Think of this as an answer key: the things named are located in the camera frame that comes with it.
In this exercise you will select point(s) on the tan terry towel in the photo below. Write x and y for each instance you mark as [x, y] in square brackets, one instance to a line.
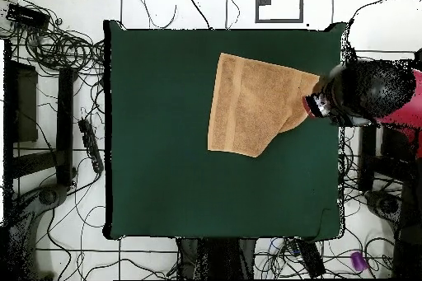
[257, 106]

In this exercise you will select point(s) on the black keyboard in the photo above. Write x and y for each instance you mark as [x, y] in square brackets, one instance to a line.
[310, 258]

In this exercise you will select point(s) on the black stand frame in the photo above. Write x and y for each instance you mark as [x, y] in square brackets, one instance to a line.
[64, 122]

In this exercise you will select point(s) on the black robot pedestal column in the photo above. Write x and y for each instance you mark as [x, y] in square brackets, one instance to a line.
[217, 258]

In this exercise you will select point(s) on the small purple object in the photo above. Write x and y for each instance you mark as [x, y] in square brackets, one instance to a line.
[358, 261]

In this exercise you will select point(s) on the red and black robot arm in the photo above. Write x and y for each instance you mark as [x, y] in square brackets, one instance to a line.
[372, 89]

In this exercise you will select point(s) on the black upright bar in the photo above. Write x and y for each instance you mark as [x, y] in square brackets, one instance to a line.
[367, 155]

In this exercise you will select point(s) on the dark green tablecloth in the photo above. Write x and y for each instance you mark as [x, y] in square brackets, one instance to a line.
[197, 188]

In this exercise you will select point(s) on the black power strip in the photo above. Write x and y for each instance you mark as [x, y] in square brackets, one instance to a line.
[90, 144]

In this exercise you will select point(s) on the gray tripod base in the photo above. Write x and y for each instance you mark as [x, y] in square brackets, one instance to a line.
[385, 207]
[49, 197]

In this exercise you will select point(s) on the dark flat panel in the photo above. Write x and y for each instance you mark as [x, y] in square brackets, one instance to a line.
[26, 103]

